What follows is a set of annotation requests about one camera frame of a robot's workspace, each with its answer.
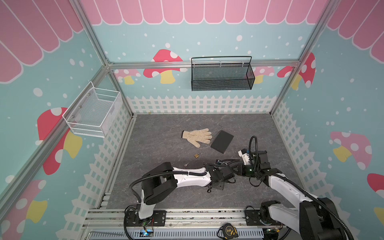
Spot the yellow black tape measure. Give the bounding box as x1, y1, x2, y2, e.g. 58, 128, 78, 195
217, 223, 239, 240

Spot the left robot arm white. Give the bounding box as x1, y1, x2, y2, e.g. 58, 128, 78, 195
123, 162, 236, 229

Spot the beige knit work glove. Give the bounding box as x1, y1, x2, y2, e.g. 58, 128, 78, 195
182, 129, 213, 148

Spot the black mesh wall basket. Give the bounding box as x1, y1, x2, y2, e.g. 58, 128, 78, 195
191, 56, 256, 92

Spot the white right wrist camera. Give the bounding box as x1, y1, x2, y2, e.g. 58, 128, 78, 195
238, 149, 251, 166

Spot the white wire wall basket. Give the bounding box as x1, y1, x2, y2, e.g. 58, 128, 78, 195
63, 82, 123, 138

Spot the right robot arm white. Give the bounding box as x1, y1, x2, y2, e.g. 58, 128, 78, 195
239, 136, 354, 240

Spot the black flat box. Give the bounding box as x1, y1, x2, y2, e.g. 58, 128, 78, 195
211, 130, 234, 154

